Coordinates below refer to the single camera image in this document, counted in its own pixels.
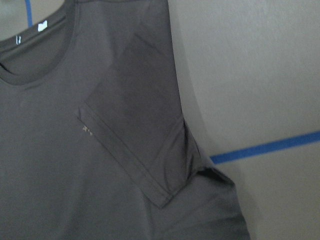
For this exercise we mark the dark brown t-shirt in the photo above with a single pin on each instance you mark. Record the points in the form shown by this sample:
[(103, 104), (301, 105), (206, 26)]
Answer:
[(93, 140)]

